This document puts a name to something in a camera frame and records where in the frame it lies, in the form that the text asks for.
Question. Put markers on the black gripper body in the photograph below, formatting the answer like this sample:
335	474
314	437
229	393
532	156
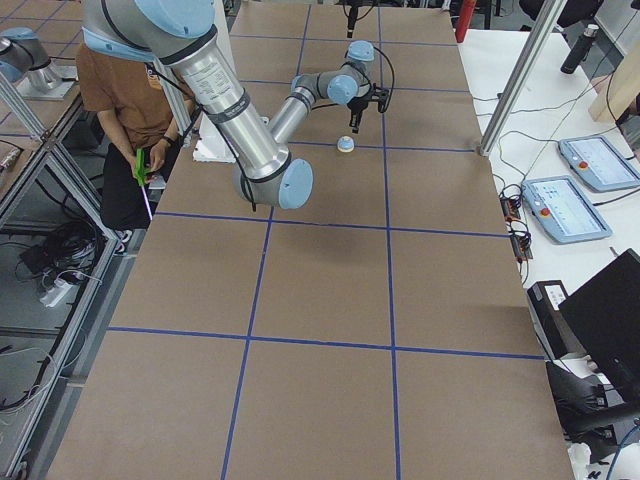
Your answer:
357	108
351	17

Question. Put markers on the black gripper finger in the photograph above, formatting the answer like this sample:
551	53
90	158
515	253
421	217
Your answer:
355	121
352	16

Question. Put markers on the blue service bell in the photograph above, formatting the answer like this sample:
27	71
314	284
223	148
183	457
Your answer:
345	144

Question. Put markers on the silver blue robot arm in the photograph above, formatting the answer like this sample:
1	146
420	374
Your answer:
182	36

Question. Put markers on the red cylinder bottle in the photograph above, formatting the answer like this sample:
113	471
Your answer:
466	13

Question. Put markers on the brown paper table cover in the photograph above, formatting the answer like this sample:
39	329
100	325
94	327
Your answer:
379	332

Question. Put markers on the person in brown shirt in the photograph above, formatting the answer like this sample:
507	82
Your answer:
134	113

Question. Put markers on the black water bottle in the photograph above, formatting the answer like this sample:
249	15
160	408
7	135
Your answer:
580	49

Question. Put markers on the near blue teach pendant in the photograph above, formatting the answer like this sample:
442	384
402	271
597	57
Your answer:
564	212

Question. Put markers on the blue teach pendant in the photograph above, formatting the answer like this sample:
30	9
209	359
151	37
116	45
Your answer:
564	212
598	163

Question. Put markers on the green handheld tool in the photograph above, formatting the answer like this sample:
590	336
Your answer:
141	172

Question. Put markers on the far blue teach pendant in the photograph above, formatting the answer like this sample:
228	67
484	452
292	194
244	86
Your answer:
598	163

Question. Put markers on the black box with label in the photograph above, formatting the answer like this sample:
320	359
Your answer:
555	334

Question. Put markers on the black monitor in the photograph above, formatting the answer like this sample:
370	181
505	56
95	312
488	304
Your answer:
604	316

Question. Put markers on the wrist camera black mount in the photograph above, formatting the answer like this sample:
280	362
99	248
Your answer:
380	96

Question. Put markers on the white pedestal column base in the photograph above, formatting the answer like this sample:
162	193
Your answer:
211	146

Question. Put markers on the aluminium frame post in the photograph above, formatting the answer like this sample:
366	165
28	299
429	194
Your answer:
547	19

